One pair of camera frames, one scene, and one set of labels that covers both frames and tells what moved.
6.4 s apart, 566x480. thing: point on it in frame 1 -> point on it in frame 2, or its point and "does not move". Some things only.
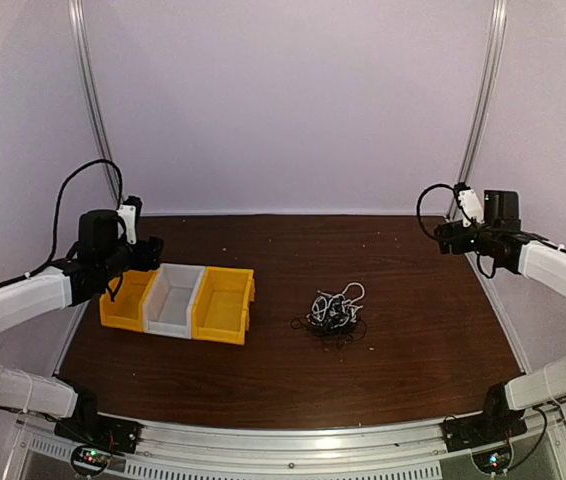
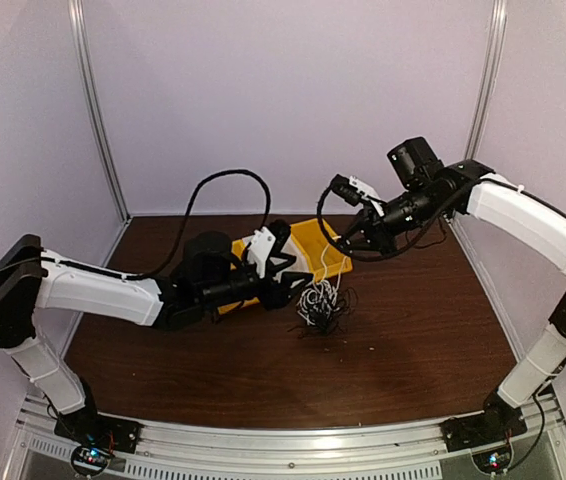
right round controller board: x=494 y=461 does not move
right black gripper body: x=460 y=245 -> x=387 y=237
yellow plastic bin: x=221 y=311 -> x=325 y=259
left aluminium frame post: x=79 y=26 does not move
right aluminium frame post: x=483 y=102 does not move
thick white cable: x=351 y=302 -> x=339 y=271
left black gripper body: x=147 y=258 -> x=273 y=296
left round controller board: x=89 y=459 does not move
